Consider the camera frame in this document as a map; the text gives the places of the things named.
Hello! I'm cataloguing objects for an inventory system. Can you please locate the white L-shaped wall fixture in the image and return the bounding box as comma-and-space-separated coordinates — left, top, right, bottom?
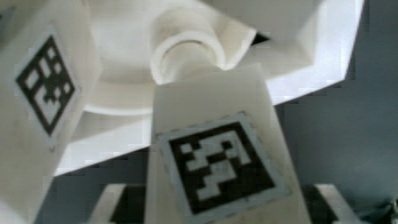
56, 0, 365, 174

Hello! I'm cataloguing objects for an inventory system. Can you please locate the white stool leg front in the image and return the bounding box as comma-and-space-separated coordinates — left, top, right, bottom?
201, 0, 324, 43

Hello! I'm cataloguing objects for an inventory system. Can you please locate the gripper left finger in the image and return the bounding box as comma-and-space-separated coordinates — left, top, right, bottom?
86, 184, 146, 224

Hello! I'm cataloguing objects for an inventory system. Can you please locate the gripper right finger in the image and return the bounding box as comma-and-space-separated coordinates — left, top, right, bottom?
303, 184, 370, 224

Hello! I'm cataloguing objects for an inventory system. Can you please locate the white stool leg with tag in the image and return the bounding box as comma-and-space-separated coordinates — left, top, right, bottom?
0, 0, 102, 224

